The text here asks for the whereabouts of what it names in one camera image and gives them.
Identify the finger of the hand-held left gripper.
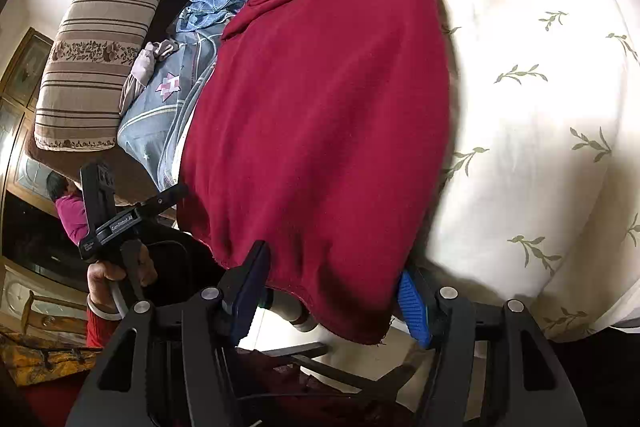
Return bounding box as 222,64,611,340
140,183,190,222

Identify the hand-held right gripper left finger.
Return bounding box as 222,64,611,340
65,241,273,427

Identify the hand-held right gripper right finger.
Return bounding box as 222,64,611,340
396,269,588,427

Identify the red garment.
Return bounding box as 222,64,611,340
175,0,463,347

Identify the person's left forearm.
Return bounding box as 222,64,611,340
82,307,126,350

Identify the person's left hand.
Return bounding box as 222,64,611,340
86,244,159,314

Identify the dark brown cushion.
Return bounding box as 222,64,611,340
25,139,181,208

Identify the white pipe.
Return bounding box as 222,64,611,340
257,288,317,334

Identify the grey-blue star-print quilt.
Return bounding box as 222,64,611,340
117,12,241,194

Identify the wooden cabinet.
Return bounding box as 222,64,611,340
0,26,93,338

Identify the beige crumpled cloth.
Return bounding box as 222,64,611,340
119,39,179,115

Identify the yellow patterned cloth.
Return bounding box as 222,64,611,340
0,331,99,387

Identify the brown striped pillow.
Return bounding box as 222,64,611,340
34,0,172,152

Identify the cream leaf-print bed sheet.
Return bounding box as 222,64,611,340
270,0,640,343

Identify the white bracelet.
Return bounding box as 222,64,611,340
86,293,125,323

